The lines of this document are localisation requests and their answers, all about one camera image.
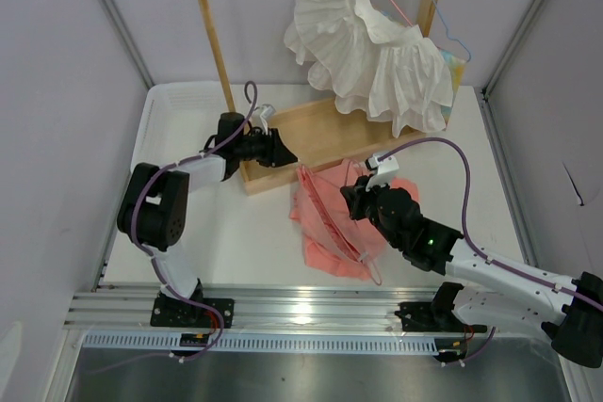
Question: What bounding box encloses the wooden clothes rack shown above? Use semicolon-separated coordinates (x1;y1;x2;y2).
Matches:
188;0;454;196

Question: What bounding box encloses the white plastic basket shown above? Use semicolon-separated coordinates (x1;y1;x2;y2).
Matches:
130;82;227;169

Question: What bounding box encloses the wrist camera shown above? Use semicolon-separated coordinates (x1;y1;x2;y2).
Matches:
252;104;276;134
365;153;399;191

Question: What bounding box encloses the colourful pastel garment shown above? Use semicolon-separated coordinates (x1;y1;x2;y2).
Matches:
440;49;467;124

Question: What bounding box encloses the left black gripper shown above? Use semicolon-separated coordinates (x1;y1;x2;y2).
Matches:
235;127;297;169

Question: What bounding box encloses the pink wire hanger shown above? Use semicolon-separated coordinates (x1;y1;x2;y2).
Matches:
295;158;383;286

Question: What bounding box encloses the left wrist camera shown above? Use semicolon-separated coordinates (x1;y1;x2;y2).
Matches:
252;104;276;134

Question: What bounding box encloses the white slotted cable duct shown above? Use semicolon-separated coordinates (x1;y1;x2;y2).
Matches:
83;330;438;356

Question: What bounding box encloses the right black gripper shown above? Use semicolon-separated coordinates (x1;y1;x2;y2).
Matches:
342;173;403;249

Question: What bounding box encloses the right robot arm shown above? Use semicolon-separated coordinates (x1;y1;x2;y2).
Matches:
340;176;602;368

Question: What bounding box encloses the pink skirt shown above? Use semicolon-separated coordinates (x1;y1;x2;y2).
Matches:
287;158;421;282

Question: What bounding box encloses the white ruffled dress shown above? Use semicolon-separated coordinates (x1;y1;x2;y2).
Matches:
284;0;455;137

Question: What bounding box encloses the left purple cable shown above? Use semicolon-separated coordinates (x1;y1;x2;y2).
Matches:
128;80;259;309

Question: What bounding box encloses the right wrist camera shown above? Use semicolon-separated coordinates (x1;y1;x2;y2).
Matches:
365;153;399;191

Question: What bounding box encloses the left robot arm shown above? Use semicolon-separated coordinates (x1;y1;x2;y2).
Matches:
117;112;298;329

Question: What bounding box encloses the aluminium mounting rail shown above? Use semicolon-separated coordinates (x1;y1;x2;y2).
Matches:
65;285;472;338

